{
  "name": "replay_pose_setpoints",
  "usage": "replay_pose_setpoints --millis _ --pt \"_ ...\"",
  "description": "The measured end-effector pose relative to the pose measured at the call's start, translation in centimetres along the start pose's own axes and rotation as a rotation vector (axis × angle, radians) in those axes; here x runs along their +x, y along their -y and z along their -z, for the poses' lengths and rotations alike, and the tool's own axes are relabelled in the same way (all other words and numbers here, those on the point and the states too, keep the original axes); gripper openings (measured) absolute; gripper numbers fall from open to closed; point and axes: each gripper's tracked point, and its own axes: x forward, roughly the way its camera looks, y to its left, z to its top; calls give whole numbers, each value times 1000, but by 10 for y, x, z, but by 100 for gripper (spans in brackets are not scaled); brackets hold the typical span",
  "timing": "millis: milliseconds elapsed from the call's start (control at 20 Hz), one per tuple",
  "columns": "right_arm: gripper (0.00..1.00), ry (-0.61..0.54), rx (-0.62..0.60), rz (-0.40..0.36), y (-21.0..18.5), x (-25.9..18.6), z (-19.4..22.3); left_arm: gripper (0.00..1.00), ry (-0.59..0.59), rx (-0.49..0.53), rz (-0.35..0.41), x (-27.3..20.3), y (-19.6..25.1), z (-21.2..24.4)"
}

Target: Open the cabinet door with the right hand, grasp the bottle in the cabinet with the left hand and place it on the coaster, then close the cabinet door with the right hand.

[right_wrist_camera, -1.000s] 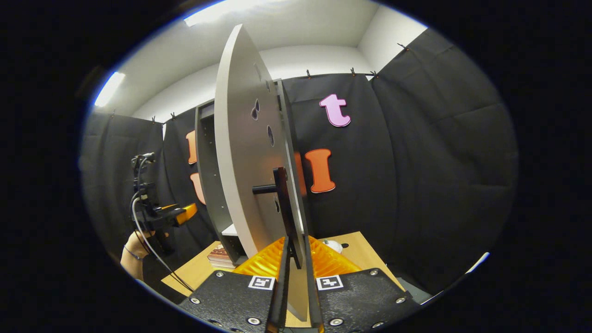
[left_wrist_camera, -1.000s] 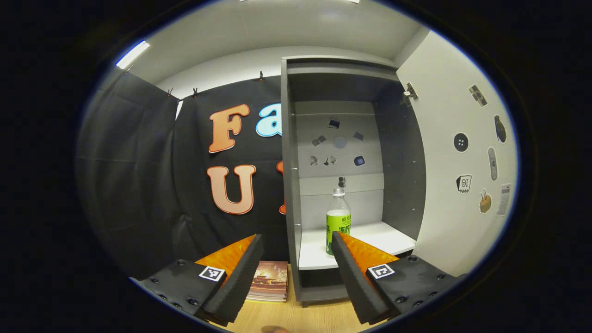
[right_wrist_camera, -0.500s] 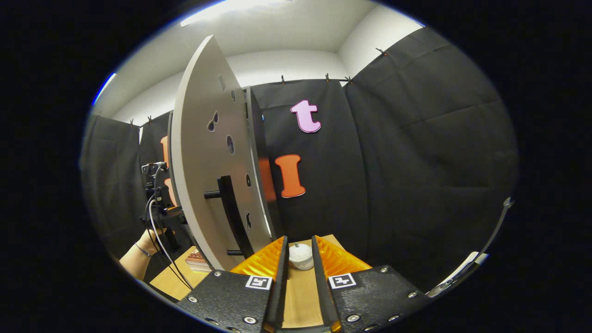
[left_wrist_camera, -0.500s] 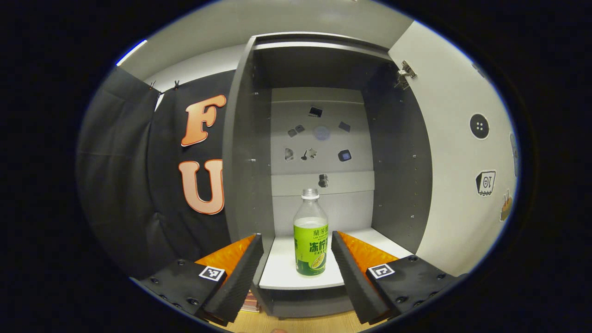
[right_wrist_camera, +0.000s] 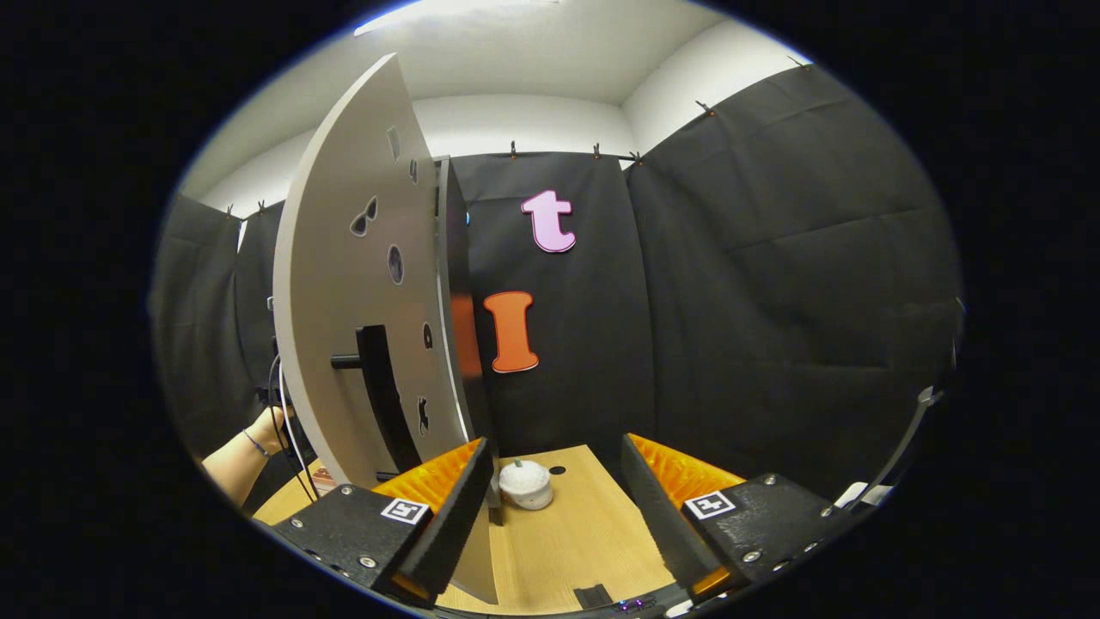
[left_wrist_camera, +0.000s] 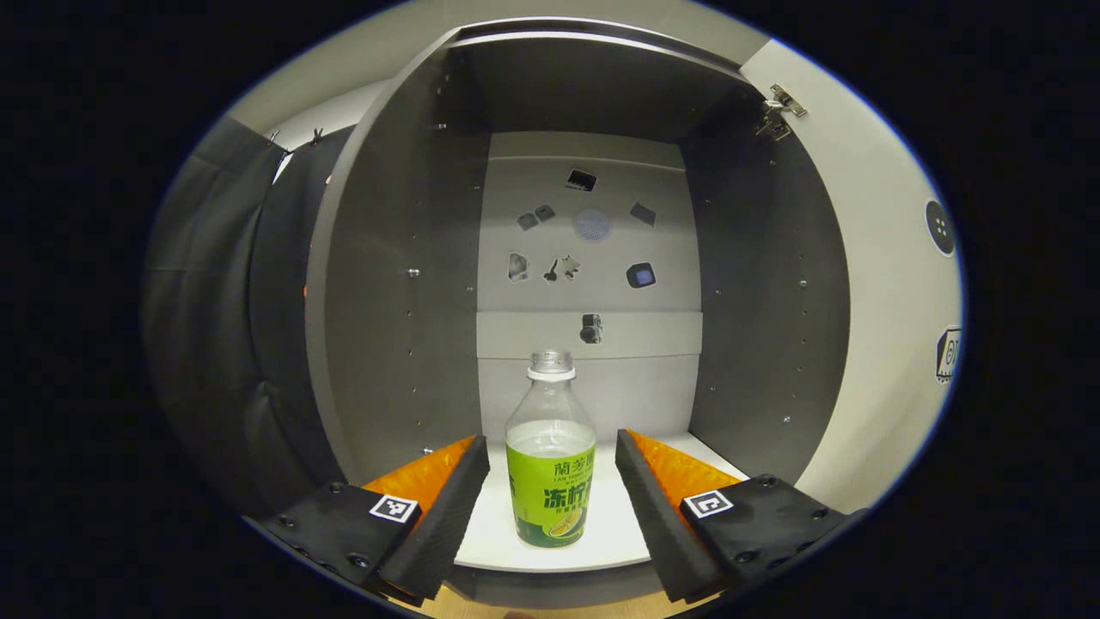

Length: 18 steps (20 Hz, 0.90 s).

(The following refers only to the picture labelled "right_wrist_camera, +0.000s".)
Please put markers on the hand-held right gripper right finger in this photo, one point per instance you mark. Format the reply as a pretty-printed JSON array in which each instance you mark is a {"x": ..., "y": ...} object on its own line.
[{"x": 657, "y": 516}]

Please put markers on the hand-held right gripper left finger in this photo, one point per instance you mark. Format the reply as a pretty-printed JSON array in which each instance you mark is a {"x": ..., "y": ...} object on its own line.
[{"x": 460, "y": 516}]

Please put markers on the dark grey cabinet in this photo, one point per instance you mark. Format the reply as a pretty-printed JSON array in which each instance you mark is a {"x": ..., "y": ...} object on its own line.
[{"x": 455, "y": 241}]

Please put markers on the beige cabinet door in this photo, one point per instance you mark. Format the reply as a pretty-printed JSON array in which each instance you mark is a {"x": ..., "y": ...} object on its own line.
[{"x": 344, "y": 258}]

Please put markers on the white round lidded jar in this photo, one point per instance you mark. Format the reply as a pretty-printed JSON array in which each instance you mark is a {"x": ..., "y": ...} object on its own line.
[{"x": 526, "y": 486}]

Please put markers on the brown cover book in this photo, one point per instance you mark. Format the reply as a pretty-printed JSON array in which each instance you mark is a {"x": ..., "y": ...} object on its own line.
[{"x": 324, "y": 480}]

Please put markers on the black backdrop cloth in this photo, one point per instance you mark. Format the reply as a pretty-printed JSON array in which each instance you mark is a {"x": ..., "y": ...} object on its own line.
[{"x": 773, "y": 258}]

